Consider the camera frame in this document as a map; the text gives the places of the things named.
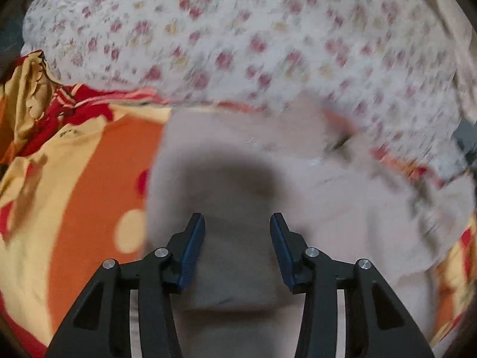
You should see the beige zip jacket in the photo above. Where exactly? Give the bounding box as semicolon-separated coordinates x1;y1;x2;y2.
147;99;475;357

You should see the orange yellow red blanket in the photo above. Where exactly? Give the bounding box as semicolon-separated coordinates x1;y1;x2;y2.
1;51;171;357

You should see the floral white quilt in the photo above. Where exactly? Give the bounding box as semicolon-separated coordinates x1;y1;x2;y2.
23;0;465;179

